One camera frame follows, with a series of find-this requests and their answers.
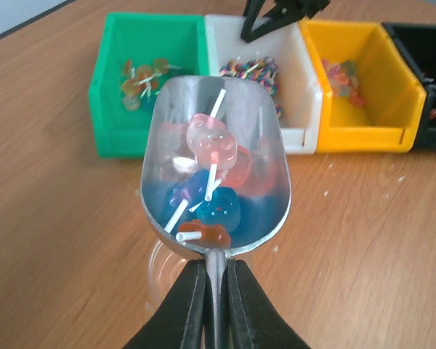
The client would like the yellow plastic bin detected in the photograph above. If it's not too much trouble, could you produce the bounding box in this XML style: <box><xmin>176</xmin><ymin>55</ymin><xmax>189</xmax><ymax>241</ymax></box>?
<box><xmin>299</xmin><ymin>20</ymin><xmax>426</xmax><ymax>153</ymax></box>

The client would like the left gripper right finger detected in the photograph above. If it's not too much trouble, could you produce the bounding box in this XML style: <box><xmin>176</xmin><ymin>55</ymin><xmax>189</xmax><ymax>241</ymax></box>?
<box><xmin>227</xmin><ymin>260</ymin><xmax>309</xmax><ymax>349</ymax></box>

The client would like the metal scoop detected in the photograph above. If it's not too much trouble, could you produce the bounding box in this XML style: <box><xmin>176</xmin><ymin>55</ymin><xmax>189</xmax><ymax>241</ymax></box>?
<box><xmin>140</xmin><ymin>76</ymin><xmax>291</xmax><ymax>348</ymax></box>

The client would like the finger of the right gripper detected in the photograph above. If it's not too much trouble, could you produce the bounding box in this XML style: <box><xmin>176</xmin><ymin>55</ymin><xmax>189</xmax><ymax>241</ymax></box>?
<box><xmin>263</xmin><ymin>0</ymin><xmax>329</xmax><ymax>34</ymax></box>
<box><xmin>241</xmin><ymin>0</ymin><xmax>276</xmax><ymax>41</ymax></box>

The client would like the green plastic bin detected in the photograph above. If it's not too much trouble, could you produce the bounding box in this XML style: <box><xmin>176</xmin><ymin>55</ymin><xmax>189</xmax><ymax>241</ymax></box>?
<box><xmin>88</xmin><ymin>12</ymin><xmax>209</xmax><ymax>158</ymax></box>

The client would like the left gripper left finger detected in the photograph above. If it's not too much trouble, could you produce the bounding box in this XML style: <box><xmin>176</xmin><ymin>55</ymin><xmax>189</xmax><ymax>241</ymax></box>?
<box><xmin>124</xmin><ymin>260</ymin><xmax>206</xmax><ymax>349</ymax></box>

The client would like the black plastic bin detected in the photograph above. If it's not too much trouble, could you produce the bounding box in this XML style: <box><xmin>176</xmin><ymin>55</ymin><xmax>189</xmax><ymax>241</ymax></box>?
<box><xmin>382</xmin><ymin>23</ymin><xmax>436</xmax><ymax>150</ymax></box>

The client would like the white plastic bin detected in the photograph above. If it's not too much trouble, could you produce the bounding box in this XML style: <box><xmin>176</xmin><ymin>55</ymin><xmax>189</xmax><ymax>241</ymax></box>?
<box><xmin>205</xmin><ymin>15</ymin><xmax>323</xmax><ymax>154</ymax></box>

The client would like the clear plastic cup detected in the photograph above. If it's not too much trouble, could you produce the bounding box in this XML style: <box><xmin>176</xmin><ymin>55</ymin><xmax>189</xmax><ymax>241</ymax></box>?
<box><xmin>145</xmin><ymin>238</ymin><xmax>202</xmax><ymax>319</ymax></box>

